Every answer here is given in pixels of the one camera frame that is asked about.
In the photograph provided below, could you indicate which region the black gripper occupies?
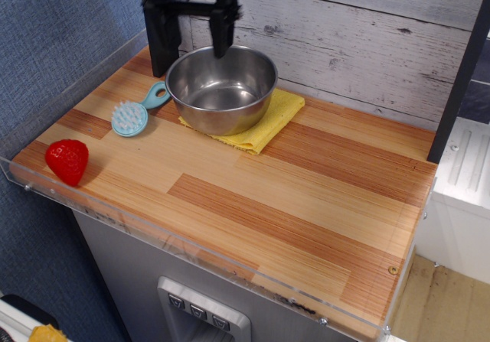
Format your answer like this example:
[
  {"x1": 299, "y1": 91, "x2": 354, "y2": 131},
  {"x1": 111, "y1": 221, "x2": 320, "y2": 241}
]
[{"x1": 142, "y1": 0, "x2": 240, "y2": 59}]

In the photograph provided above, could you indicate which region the metal pot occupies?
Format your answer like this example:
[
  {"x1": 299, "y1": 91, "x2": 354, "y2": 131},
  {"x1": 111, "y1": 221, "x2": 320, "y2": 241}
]
[{"x1": 165, "y1": 46, "x2": 278, "y2": 135}]

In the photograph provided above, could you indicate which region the yellow folded towel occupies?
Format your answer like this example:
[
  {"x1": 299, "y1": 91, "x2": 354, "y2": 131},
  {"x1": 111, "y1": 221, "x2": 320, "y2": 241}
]
[{"x1": 178, "y1": 88, "x2": 306, "y2": 155}]

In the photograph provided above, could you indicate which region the light blue toy brush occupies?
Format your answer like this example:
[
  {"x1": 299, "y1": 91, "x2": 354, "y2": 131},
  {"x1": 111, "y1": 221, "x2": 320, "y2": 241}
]
[{"x1": 111, "y1": 81, "x2": 171, "y2": 138}]

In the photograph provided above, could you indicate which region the red toy strawberry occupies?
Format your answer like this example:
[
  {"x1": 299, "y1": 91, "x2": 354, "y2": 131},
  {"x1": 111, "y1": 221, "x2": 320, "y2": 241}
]
[{"x1": 44, "y1": 139, "x2": 89, "y2": 187}]

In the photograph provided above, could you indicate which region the grey toy fridge cabinet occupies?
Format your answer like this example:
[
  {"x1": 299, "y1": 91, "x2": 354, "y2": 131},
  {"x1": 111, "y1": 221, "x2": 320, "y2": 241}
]
[{"x1": 75, "y1": 212, "x2": 351, "y2": 341}]

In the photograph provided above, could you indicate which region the silver dispenser panel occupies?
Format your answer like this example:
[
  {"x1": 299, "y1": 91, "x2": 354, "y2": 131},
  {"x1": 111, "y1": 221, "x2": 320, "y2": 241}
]
[{"x1": 157, "y1": 276, "x2": 252, "y2": 341}]

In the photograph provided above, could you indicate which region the white toy sink unit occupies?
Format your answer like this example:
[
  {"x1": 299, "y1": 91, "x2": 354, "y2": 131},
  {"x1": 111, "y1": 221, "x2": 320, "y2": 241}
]
[{"x1": 415, "y1": 118, "x2": 489, "y2": 283}]

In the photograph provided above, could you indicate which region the yellow object at corner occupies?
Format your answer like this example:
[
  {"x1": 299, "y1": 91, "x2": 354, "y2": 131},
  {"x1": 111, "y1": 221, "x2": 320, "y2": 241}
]
[{"x1": 28, "y1": 324, "x2": 68, "y2": 342}]

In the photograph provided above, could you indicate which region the dark left shelf post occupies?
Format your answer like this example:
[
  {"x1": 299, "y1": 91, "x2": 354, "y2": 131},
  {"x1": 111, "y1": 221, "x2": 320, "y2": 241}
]
[{"x1": 147, "y1": 12, "x2": 181, "y2": 78}]

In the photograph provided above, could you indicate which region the dark shelf post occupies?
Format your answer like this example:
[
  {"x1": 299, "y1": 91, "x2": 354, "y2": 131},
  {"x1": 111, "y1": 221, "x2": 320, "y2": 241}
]
[
  {"x1": 426, "y1": 0, "x2": 489, "y2": 164},
  {"x1": 147, "y1": 12, "x2": 181, "y2": 78}
]

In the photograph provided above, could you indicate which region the clear acrylic guard rail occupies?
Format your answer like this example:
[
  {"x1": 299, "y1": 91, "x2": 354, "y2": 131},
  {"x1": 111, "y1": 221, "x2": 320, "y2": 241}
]
[{"x1": 1, "y1": 34, "x2": 436, "y2": 341}]

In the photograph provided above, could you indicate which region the dark right shelf post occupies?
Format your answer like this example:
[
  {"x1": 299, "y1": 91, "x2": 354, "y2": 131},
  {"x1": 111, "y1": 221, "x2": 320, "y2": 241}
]
[{"x1": 426, "y1": 0, "x2": 489, "y2": 164}]

